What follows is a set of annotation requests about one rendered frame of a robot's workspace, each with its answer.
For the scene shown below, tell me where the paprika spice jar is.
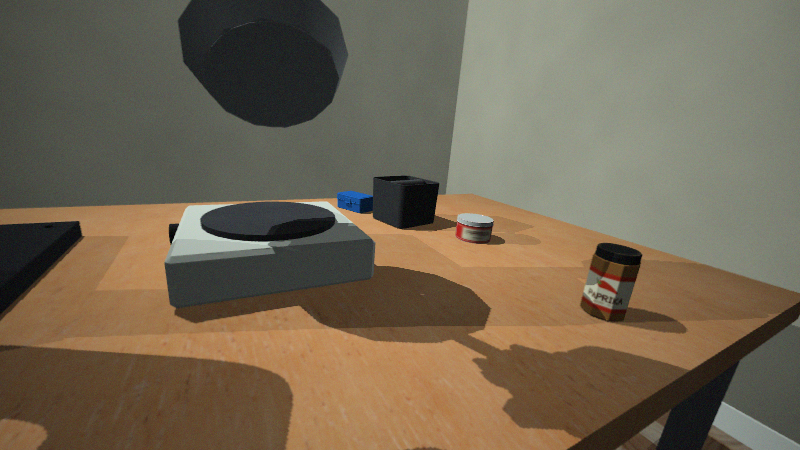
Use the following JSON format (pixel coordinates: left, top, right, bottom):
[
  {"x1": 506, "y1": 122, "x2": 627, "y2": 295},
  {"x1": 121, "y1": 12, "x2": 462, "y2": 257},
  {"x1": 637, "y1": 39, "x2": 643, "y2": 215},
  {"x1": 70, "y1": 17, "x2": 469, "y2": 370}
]
[{"x1": 580, "y1": 243, "x2": 642, "y2": 322}]

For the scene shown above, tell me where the black square bin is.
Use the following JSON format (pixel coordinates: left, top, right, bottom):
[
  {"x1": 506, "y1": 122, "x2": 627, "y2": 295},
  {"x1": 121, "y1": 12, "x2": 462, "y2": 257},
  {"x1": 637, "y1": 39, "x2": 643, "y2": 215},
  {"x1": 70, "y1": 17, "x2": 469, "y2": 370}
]
[{"x1": 373, "y1": 176, "x2": 439, "y2": 229}]

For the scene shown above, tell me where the blue plastic box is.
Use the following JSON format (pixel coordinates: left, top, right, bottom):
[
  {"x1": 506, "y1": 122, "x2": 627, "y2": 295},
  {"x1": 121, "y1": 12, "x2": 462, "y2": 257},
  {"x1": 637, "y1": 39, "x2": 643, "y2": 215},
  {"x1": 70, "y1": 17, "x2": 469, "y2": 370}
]
[{"x1": 337, "y1": 191, "x2": 373, "y2": 213}]

